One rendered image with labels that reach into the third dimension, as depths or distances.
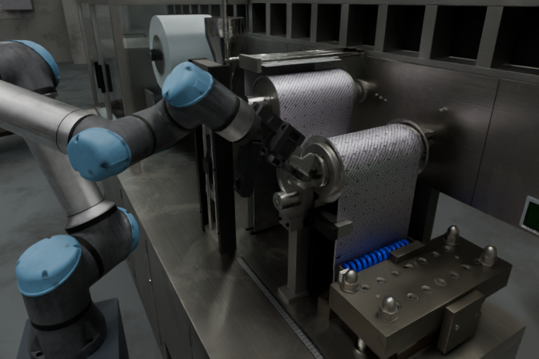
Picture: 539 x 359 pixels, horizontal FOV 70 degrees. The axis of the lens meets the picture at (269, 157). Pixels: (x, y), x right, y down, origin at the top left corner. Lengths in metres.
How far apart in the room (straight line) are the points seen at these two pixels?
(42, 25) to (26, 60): 11.24
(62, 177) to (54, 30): 11.28
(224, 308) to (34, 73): 0.67
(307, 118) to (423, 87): 0.29
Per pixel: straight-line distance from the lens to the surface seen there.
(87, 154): 0.59
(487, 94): 0.94
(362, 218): 0.89
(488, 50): 0.94
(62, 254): 0.87
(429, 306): 0.87
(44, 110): 0.68
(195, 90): 0.61
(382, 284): 0.89
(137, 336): 2.26
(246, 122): 0.66
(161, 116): 0.67
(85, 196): 0.93
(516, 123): 0.92
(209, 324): 0.96
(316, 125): 1.02
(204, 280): 1.08
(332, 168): 0.79
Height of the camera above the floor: 1.59
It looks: 22 degrees down
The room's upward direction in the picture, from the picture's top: straight up
